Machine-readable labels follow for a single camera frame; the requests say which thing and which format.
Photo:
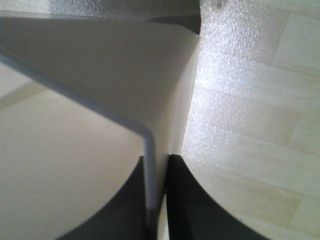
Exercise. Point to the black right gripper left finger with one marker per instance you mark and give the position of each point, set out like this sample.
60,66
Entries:
122,218

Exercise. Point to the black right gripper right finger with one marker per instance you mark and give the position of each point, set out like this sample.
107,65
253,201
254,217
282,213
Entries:
193,215

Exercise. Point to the white plastic trash bin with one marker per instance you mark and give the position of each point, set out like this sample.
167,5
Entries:
138,73

